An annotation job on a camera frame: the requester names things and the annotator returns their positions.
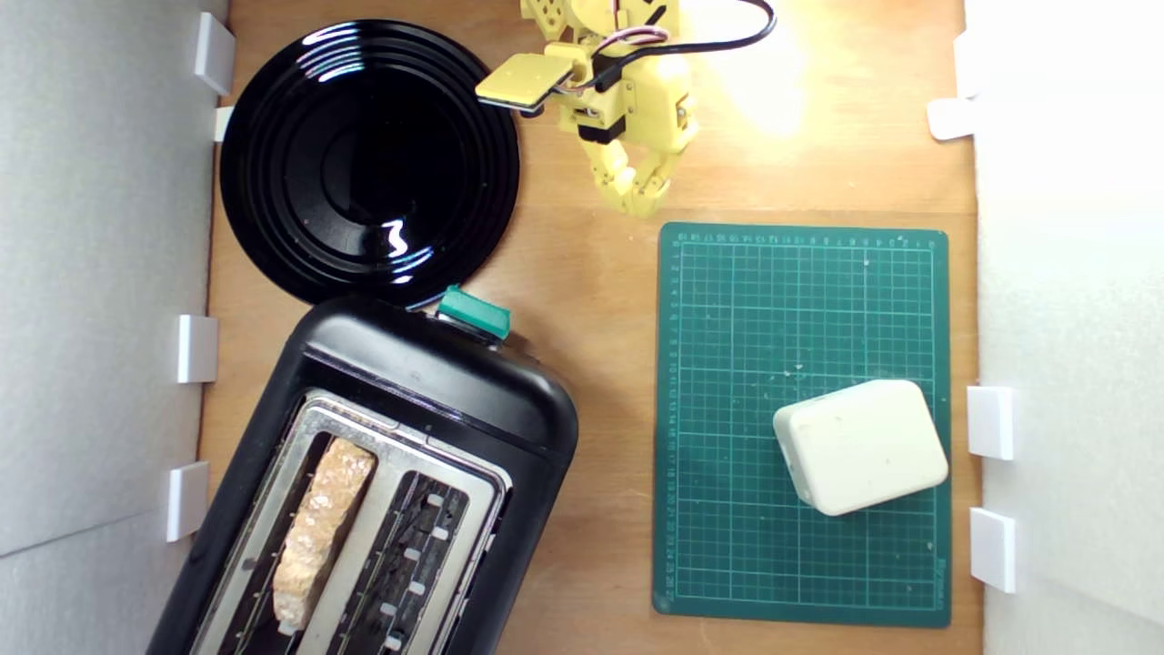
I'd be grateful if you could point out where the brown bread slice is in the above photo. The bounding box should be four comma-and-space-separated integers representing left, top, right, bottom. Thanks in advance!
273, 437, 378, 638

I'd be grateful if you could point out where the green toaster lever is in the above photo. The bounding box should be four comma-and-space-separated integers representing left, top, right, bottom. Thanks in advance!
435, 284, 512, 343

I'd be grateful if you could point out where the black two-slot toaster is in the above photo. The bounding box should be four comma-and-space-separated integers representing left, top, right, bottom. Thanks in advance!
145, 293, 580, 655

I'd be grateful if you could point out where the white block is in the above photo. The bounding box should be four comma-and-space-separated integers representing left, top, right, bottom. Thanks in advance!
772, 378, 950, 518

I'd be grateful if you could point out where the yellow gripper camera mount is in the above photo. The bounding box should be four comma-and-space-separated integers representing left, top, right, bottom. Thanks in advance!
475, 53, 576, 117

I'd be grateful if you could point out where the black round plate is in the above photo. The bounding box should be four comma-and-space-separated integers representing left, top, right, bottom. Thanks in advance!
219, 18, 521, 308

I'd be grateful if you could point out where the green cutting mat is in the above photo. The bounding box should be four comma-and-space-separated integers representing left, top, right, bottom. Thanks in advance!
652, 222, 953, 629

